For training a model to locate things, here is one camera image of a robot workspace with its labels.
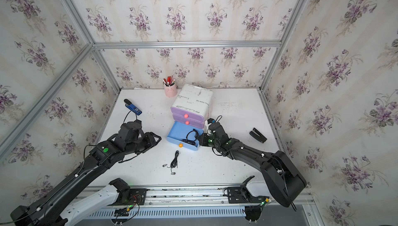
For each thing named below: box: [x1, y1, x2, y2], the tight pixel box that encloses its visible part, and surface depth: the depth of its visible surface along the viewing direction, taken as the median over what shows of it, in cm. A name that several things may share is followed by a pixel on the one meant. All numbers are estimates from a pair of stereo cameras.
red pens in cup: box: [162, 73, 176, 87], surface depth 113 cm
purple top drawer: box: [170, 106, 205, 121], surface depth 83 cm
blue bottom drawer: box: [166, 120, 205, 151], surface depth 95 cm
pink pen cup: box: [163, 82, 178, 98], surface depth 117 cm
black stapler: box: [249, 127, 268, 144], surface depth 95 cm
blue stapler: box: [123, 99, 142, 116], surface depth 107 cm
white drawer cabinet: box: [171, 83, 215, 115], surface depth 88 cm
